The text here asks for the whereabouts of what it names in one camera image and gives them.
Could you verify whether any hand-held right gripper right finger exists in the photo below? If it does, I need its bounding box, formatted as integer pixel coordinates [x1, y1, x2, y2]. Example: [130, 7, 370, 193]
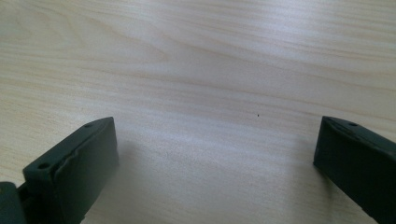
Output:
[312, 116, 396, 224]

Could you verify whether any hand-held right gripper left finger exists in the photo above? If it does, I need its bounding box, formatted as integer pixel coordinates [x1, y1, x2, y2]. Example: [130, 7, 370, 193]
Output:
[21, 116, 120, 224]

